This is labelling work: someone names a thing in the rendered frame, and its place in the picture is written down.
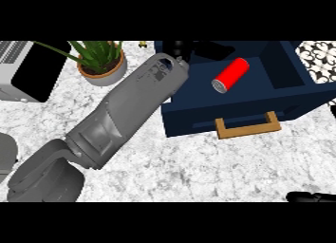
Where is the green potted plant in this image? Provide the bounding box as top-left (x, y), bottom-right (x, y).
top-left (32, 40), bottom-right (128, 87)

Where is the navy blue drawer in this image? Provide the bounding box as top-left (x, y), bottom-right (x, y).
top-left (160, 88), bottom-right (336, 139)
top-left (153, 40), bottom-right (336, 139)

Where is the red can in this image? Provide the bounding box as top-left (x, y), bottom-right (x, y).
top-left (209, 57), bottom-right (250, 94)

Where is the navy blue drawer front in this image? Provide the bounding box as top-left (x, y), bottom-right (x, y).
top-left (160, 88), bottom-right (336, 139)

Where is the grey rounded object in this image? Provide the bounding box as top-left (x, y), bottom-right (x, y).
top-left (0, 127), bottom-right (20, 193)

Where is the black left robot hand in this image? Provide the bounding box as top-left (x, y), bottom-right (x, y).
top-left (166, 40), bottom-right (194, 65)

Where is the wooden drawer handle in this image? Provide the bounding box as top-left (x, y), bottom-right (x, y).
top-left (213, 110), bottom-right (283, 140)

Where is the white appliance with black door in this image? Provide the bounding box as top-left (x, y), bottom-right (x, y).
top-left (0, 40), bottom-right (72, 103)

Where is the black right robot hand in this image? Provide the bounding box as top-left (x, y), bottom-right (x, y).
top-left (286, 98), bottom-right (336, 203)

